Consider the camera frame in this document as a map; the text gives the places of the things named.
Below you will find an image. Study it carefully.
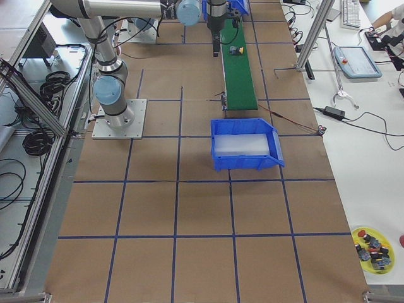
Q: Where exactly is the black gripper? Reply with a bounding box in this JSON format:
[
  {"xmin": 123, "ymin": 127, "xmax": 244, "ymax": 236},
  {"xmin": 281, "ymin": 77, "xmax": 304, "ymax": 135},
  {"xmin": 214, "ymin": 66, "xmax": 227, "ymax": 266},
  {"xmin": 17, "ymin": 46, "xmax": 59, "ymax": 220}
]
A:
[{"xmin": 207, "ymin": 15, "xmax": 225, "ymax": 57}]

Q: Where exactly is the yellow mushroom push button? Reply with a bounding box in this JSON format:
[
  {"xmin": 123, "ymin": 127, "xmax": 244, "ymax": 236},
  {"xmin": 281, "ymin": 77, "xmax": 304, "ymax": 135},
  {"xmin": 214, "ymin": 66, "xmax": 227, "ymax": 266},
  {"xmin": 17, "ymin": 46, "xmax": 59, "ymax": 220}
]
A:
[{"xmin": 229, "ymin": 46, "xmax": 244, "ymax": 56}]

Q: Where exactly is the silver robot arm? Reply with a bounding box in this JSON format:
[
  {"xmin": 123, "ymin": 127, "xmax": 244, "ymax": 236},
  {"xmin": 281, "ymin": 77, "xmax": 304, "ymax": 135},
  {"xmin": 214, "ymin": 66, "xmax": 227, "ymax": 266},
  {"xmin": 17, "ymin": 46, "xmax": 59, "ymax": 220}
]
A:
[
  {"xmin": 51, "ymin": 1, "xmax": 201, "ymax": 128},
  {"xmin": 206, "ymin": 0, "xmax": 227, "ymax": 57}
]

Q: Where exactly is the yellow tray of buttons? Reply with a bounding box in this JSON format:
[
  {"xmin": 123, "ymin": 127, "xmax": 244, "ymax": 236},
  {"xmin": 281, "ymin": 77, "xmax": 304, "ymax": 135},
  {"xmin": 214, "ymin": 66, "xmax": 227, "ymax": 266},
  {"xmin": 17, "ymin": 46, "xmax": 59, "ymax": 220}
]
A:
[{"xmin": 351, "ymin": 227, "xmax": 395, "ymax": 275}]

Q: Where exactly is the blue left plastic bin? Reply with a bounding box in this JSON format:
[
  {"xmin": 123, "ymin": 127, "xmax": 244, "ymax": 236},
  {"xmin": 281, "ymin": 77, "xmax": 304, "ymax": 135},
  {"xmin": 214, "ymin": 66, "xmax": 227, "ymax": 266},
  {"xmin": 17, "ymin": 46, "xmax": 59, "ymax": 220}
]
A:
[{"xmin": 201, "ymin": 0, "xmax": 249, "ymax": 21}]

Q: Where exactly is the blue plastic bin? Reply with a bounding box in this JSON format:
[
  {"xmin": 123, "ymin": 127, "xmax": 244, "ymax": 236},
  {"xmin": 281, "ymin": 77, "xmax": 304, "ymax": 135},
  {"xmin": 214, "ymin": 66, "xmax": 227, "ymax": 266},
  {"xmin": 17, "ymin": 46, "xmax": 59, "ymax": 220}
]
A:
[
  {"xmin": 201, "ymin": 0, "xmax": 249, "ymax": 21},
  {"xmin": 210, "ymin": 118, "xmax": 285, "ymax": 171}
]

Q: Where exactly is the green conveyor belt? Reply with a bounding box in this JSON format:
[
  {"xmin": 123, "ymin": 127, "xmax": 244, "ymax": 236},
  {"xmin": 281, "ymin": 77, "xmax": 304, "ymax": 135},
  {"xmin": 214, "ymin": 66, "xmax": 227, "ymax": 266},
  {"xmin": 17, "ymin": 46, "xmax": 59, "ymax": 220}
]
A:
[{"xmin": 221, "ymin": 19, "xmax": 258, "ymax": 110}]

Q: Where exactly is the white foam pad right bin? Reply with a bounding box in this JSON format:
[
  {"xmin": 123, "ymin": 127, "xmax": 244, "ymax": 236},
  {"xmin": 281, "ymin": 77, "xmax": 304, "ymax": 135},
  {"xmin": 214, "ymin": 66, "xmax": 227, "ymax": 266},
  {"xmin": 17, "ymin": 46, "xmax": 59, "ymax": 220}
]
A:
[{"xmin": 213, "ymin": 134, "xmax": 270, "ymax": 157}]

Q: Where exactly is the blue right plastic bin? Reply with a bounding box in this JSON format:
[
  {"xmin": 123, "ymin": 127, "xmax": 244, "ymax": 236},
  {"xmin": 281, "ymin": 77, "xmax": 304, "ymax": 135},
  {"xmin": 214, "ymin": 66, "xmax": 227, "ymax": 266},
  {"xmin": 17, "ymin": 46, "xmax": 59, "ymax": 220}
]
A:
[{"xmin": 210, "ymin": 118, "xmax": 285, "ymax": 171}]

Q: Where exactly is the white keyboard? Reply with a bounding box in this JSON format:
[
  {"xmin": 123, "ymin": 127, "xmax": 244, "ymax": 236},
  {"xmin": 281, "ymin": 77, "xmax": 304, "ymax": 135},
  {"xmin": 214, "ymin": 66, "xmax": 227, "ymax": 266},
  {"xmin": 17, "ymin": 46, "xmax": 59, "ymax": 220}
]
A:
[{"xmin": 340, "ymin": 0, "xmax": 361, "ymax": 30}]

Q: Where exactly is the black power adapter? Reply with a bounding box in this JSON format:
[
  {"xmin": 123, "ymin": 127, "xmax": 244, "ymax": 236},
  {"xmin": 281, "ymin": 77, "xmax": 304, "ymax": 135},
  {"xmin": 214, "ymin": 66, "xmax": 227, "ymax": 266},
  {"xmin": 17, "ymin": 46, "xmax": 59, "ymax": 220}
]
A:
[{"xmin": 323, "ymin": 106, "xmax": 345, "ymax": 121}]

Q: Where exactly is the teach pendant tablet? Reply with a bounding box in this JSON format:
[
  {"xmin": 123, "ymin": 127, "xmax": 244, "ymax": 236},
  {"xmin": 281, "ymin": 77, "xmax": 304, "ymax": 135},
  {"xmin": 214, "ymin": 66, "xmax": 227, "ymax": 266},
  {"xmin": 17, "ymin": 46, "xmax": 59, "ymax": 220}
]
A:
[{"xmin": 333, "ymin": 46, "xmax": 383, "ymax": 79}]

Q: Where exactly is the red black wire pair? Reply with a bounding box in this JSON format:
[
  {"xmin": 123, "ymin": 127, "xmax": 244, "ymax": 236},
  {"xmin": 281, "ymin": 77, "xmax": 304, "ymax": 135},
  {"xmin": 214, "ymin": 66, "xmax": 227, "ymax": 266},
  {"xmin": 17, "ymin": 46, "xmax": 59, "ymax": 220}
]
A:
[{"xmin": 258, "ymin": 105, "xmax": 326, "ymax": 136}]

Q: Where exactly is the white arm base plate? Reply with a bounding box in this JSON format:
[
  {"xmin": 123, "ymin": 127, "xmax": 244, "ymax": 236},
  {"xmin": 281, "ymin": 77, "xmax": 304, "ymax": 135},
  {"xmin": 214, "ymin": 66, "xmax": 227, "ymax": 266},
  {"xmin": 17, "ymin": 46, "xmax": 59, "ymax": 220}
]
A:
[{"xmin": 92, "ymin": 99, "xmax": 147, "ymax": 140}]

